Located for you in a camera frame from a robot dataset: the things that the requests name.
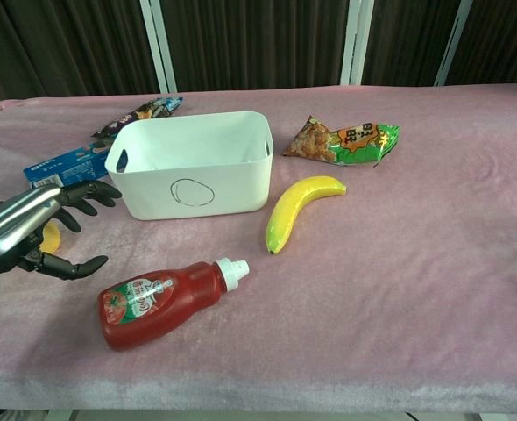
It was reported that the white plastic storage bin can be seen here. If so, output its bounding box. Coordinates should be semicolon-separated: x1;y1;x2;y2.
103;110;273;221

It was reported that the pink plush table cloth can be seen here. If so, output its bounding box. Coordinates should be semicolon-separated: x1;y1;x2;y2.
0;82;517;403

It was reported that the blue Oreo cookie pack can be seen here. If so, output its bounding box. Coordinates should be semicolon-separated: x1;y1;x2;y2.
23;139;115;190

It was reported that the dark slatted screen panel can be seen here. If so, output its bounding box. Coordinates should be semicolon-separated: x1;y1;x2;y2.
445;0;517;86
160;0;352;92
0;0;162;122
362;0;457;87

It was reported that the white frame post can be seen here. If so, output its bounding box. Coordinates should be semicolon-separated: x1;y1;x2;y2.
433;0;466;87
141;0;177;92
340;0;370;86

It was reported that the yellow toy pear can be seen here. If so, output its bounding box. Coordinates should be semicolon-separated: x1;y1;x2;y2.
39;221;62;254

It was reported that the green orange snack bag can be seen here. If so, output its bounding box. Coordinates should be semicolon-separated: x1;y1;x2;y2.
282;114;400;168

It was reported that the yellow toy banana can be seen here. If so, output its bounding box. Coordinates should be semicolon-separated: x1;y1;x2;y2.
265;175;348;256

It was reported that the red ketchup squeeze bottle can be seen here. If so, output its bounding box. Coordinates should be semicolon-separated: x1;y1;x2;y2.
97;257;251;353

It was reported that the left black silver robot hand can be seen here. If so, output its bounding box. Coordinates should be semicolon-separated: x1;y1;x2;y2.
0;180;123;289

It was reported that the dark chocolate snack packet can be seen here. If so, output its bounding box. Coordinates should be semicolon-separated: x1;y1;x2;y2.
90;96;185;139

